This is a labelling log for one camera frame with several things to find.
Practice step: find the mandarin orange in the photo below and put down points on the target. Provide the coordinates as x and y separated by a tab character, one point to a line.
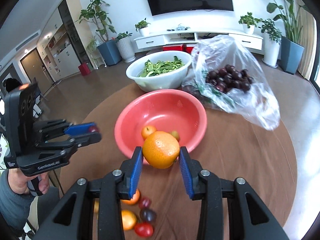
134	200
147	131

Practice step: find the red box under cabinet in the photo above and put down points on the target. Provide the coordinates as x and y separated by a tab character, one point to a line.
179	47

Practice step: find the red box on floor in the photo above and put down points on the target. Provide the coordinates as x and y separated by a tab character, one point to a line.
84	69

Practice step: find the clear plastic bag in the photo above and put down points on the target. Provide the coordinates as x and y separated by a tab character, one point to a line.
258	105

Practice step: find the white storage shelf cabinet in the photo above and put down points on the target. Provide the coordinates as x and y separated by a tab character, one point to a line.
55	49

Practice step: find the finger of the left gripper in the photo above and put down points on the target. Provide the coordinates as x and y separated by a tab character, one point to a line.
74	130
85	139

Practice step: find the person left forearm grey sleeve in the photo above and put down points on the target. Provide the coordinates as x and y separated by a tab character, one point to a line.
15	208

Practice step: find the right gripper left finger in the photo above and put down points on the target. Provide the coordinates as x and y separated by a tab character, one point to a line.
131	169

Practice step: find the red tomato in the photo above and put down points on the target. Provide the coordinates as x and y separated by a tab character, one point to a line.
144	229

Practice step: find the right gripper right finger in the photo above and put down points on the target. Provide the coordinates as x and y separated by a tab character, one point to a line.
190	169

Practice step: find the pile of dark plums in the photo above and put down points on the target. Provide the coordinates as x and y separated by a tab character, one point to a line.
228	77

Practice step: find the white tv cabinet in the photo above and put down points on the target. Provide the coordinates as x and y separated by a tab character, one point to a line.
173	37

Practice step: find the large smooth orange front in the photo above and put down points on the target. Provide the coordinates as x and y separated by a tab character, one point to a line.
161	149

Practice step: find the beige curtain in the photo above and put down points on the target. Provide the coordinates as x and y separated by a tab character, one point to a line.
308	39

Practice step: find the plant white ribbed pot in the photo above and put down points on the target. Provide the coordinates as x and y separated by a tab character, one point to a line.
124	46

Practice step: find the small plant on cabinet right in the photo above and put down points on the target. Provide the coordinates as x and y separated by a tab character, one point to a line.
249	23

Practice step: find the yellow lychee front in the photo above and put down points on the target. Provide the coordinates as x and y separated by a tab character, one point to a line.
176	135

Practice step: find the small plant on cabinet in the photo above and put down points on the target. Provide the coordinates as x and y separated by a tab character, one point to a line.
249	23
142	27

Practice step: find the large plant blue pot right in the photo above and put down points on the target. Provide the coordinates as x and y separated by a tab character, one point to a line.
291	50

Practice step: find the red plastic basin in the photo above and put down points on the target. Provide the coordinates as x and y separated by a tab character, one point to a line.
168	110

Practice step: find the white plastic basin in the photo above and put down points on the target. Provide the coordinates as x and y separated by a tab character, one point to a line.
171	80

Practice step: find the small plant on cabinet left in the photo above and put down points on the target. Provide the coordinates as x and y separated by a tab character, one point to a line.
142	27

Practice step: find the plant tall white pot right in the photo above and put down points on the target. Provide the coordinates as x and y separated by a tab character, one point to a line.
271	42

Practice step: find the red grape back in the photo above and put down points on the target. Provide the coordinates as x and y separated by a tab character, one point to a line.
144	203

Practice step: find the tall plant blue pot left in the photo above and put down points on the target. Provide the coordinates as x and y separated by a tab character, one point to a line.
95	14

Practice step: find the person left hand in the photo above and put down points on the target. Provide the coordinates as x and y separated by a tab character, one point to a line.
18	181

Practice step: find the green leafy vegetables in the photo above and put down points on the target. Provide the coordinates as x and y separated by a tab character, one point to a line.
161	67

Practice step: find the dark plum back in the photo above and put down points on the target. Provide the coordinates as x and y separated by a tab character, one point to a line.
148	215

